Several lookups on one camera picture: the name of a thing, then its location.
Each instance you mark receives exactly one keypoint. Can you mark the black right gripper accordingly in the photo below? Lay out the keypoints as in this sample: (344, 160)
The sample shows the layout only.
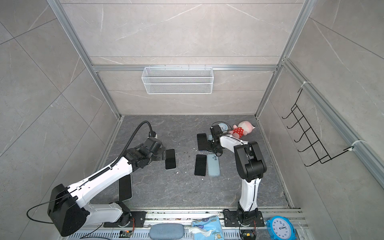
(209, 142)

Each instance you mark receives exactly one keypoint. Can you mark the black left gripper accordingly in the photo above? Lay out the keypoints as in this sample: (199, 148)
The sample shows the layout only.
(162, 153)

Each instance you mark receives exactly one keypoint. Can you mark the cased phone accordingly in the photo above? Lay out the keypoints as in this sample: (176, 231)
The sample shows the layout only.
(125, 188)
(203, 143)
(170, 161)

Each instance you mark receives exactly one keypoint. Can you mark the light blue phone case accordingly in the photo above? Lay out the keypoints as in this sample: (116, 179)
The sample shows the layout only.
(213, 165)

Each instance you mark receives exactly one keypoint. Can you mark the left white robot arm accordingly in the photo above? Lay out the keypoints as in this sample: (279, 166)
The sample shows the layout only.
(70, 208)

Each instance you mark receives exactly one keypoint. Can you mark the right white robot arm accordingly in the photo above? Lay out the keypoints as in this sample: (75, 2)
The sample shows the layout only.
(250, 166)

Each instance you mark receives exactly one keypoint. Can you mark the blue cream alarm clock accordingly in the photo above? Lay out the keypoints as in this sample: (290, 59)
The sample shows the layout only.
(224, 127)

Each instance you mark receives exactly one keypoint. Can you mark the pink plush pig toy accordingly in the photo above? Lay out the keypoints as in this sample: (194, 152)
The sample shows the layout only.
(242, 129)

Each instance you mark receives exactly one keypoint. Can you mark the grey blue cushion pad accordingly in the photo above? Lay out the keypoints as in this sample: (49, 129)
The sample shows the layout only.
(167, 232)

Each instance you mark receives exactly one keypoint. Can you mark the blue tissue pack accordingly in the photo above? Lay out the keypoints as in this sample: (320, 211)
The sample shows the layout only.
(207, 229)

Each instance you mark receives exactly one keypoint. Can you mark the round blue clock device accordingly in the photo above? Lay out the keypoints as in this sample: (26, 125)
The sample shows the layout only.
(280, 228)

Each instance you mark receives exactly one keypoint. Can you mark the white wire mesh basket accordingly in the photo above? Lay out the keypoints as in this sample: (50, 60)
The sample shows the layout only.
(178, 80)

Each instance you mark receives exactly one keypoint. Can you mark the black wire hook rack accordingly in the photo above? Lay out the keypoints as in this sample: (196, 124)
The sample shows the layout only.
(308, 135)

